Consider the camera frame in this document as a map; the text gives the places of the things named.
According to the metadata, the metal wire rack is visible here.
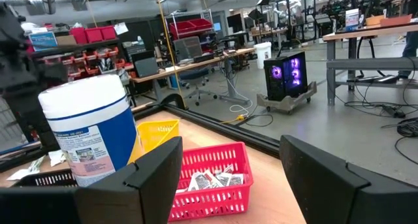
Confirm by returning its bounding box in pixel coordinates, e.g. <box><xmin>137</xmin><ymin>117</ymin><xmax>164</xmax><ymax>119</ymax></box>
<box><xmin>165</xmin><ymin>8</ymin><xmax>215</xmax><ymax>55</ymax></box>

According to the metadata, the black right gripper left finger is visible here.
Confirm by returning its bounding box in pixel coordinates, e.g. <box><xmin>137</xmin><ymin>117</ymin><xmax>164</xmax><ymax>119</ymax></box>
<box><xmin>0</xmin><ymin>136</ymin><xmax>184</xmax><ymax>224</ymax></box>

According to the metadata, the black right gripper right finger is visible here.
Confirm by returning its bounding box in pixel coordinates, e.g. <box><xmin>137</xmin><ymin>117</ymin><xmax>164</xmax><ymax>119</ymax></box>
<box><xmin>279</xmin><ymin>134</ymin><xmax>418</xmax><ymax>224</ymax></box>

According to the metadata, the white disinfecting wipes canister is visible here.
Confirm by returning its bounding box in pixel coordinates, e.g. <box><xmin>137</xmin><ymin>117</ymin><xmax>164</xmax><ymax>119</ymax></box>
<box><xmin>38</xmin><ymin>73</ymin><xmax>145</xmax><ymax>188</ymax></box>

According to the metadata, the black coiled floor cable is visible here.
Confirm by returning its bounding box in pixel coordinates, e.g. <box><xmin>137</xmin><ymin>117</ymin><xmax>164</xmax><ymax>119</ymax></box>
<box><xmin>380</xmin><ymin>117</ymin><xmax>418</xmax><ymax>166</ymax></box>

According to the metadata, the yellow hanging cable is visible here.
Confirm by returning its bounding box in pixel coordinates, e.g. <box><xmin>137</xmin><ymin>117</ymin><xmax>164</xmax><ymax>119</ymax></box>
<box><xmin>83</xmin><ymin>0</ymin><xmax>99</xmax><ymax>27</ymax></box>
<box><xmin>155</xmin><ymin>0</ymin><xmax>246</xmax><ymax>125</ymax></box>

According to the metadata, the yellow plastic basket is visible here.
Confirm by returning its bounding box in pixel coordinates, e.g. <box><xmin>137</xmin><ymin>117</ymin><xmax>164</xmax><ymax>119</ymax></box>
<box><xmin>137</xmin><ymin>119</ymin><xmax>180</xmax><ymax>153</ymax></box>

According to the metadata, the large red storage bin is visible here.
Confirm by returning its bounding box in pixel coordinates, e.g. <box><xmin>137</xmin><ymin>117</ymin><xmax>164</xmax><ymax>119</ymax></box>
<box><xmin>169</xmin><ymin>20</ymin><xmax>197</xmax><ymax>35</ymax></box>
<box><xmin>99</xmin><ymin>25</ymin><xmax>118</xmax><ymax>41</ymax></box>
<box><xmin>84</xmin><ymin>27</ymin><xmax>104</xmax><ymax>44</ymax></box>
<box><xmin>69</xmin><ymin>27</ymin><xmax>86</xmax><ymax>45</ymax></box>
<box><xmin>189</xmin><ymin>18</ymin><xmax>214</xmax><ymax>31</ymax></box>

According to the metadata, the black plastic basket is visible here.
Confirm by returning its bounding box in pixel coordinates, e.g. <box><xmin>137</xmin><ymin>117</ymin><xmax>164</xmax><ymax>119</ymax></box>
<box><xmin>12</xmin><ymin>169</ymin><xmax>79</xmax><ymax>189</ymax></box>

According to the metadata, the wooden top desk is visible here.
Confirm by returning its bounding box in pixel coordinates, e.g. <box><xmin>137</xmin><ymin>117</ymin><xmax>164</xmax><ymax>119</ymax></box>
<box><xmin>130</xmin><ymin>47</ymin><xmax>256</xmax><ymax>106</ymax></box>

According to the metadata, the grey wheeled dolly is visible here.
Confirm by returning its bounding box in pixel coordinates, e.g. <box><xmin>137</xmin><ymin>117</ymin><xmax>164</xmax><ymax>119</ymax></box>
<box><xmin>256</xmin><ymin>81</ymin><xmax>318</xmax><ymax>115</ymax></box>

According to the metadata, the computer tower with purple fans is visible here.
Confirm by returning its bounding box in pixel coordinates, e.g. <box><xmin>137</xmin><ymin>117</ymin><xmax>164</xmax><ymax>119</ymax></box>
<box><xmin>263</xmin><ymin>51</ymin><xmax>308</xmax><ymax>102</ymax></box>

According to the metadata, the office chair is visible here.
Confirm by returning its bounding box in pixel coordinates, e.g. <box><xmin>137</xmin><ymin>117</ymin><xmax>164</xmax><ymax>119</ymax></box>
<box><xmin>178</xmin><ymin>67</ymin><xmax>218</xmax><ymax>106</ymax></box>

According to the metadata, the person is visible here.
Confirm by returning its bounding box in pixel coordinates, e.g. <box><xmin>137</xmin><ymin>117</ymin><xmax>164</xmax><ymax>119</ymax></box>
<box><xmin>396</xmin><ymin>0</ymin><xmax>418</xmax><ymax>80</ymax></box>

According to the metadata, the long white gauze packet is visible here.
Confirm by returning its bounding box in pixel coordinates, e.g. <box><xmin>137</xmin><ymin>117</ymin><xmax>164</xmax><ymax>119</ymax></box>
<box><xmin>6</xmin><ymin>168</ymin><xmax>32</xmax><ymax>182</ymax></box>

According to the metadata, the white floor cable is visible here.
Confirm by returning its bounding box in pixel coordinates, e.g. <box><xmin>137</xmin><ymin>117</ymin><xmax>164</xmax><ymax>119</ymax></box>
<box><xmin>227</xmin><ymin>76</ymin><xmax>254</xmax><ymax>114</ymax></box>

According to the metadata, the blue white carton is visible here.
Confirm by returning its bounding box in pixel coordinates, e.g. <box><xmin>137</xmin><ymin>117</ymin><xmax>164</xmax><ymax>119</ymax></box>
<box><xmin>345</xmin><ymin>8</ymin><xmax>360</xmax><ymax>32</ymax></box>

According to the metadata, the white square alcohol pad packet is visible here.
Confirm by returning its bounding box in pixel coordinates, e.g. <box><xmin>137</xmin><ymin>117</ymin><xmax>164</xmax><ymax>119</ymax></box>
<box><xmin>48</xmin><ymin>149</ymin><xmax>68</xmax><ymax>168</ymax></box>
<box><xmin>230</xmin><ymin>173</ymin><xmax>246</xmax><ymax>187</ymax></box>
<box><xmin>215</xmin><ymin>165</ymin><xmax>236</xmax><ymax>187</ymax></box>
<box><xmin>187</xmin><ymin>172</ymin><xmax>204</xmax><ymax>192</ymax></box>
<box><xmin>201</xmin><ymin>170</ymin><xmax>218</xmax><ymax>189</ymax></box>

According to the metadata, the cardboard box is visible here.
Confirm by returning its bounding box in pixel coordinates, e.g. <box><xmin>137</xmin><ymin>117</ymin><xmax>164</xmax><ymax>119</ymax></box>
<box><xmin>56</xmin><ymin>34</ymin><xmax>78</xmax><ymax>47</ymax></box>

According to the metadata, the black power strip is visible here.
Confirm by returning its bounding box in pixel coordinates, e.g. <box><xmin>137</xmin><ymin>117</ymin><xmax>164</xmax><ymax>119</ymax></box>
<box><xmin>381</xmin><ymin>104</ymin><xmax>407</xmax><ymax>120</ymax></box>

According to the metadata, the grey laptop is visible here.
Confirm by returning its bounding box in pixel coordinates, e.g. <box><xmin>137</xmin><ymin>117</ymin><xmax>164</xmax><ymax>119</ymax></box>
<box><xmin>133</xmin><ymin>56</ymin><xmax>160</xmax><ymax>78</ymax></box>

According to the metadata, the black floor cable bundle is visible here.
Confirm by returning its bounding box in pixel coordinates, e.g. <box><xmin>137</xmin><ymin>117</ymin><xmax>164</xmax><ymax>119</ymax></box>
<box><xmin>342</xmin><ymin>83</ymin><xmax>418</xmax><ymax>120</ymax></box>

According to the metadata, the green striped bandage packet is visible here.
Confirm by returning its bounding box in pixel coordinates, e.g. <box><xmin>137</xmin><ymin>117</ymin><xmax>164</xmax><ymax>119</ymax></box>
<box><xmin>27</xmin><ymin>155</ymin><xmax>46</xmax><ymax>172</ymax></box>

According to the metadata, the blue sign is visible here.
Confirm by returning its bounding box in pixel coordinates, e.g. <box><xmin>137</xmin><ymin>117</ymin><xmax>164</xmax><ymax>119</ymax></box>
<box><xmin>28</xmin><ymin>31</ymin><xmax>59</xmax><ymax>52</ymax></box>

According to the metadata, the shelf with small red bins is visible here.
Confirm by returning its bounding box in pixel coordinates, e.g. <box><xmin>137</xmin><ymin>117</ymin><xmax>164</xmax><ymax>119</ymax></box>
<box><xmin>25</xmin><ymin>37</ymin><xmax>131</xmax><ymax>84</ymax></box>

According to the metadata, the wooden top steel table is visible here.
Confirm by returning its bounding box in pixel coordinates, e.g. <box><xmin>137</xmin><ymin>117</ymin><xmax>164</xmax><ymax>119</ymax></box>
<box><xmin>322</xmin><ymin>21</ymin><xmax>418</xmax><ymax>106</ymax></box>

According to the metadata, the red plastic basket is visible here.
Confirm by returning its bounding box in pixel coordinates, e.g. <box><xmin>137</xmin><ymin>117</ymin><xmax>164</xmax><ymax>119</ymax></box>
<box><xmin>168</xmin><ymin>141</ymin><xmax>255</xmax><ymax>222</ymax></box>

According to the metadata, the white bucket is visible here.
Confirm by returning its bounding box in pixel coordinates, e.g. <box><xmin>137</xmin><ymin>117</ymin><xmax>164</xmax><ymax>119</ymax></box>
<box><xmin>253</xmin><ymin>41</ymin><xmax>272</xmax><ymax>70</ymax></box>

